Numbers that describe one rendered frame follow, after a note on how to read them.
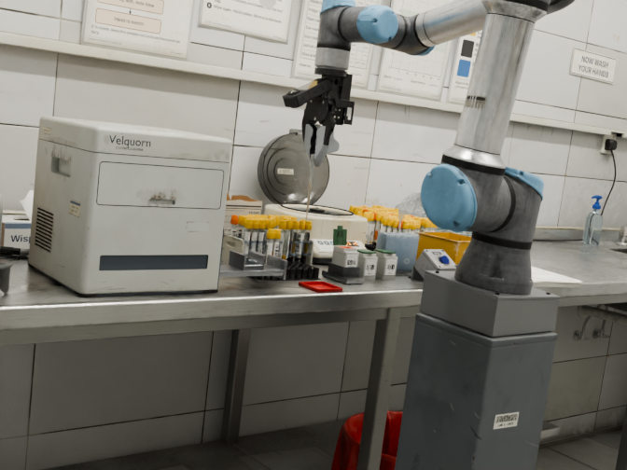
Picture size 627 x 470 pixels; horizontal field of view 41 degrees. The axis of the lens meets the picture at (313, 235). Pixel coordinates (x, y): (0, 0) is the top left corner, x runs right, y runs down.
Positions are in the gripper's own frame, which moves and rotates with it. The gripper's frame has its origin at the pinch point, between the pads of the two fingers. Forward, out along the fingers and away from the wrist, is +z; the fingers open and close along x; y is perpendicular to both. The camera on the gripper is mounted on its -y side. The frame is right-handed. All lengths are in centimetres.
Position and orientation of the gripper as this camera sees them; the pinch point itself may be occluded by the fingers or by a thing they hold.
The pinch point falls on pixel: (313, 159)
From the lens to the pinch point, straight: 185.3
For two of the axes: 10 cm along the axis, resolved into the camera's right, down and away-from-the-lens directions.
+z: -1.2, 9.8, 1.3
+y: 7.4, 0.0, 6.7
